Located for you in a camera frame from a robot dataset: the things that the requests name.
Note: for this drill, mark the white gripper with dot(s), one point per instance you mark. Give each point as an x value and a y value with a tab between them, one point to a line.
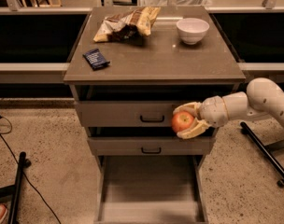
213	110

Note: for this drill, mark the red apple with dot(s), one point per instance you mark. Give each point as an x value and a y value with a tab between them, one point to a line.
181	121

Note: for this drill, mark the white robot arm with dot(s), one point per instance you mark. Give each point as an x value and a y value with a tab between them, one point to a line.
262	99

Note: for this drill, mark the grey drawer cabinet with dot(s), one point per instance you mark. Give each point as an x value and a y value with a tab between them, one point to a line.
158	59

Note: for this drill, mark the bottom grey drawer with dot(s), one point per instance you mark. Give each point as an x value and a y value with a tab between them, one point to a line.
150	190

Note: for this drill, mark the grey drawer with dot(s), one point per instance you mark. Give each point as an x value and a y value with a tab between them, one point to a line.
113	141
139	106
150	190

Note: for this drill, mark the middle grey drawer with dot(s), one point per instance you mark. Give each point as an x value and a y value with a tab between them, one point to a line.
113	141

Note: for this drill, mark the top grey drawer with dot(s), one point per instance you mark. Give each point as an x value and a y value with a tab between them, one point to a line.
139	106

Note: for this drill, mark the black stand leg right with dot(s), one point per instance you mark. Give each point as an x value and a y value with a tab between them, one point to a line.
267	150

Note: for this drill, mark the black stand leg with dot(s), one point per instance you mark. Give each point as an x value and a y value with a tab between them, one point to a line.
267	150
12	192

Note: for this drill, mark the white ceramic bowl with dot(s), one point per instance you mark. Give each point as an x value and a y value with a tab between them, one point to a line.
192	30

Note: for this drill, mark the yellow brown chip bag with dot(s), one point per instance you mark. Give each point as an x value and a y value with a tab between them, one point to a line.
123	26

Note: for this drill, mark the blue snack bar wrapper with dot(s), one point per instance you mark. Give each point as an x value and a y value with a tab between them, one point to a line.
95	59

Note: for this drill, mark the black stand leg left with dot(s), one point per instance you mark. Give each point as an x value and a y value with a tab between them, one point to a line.
12	192

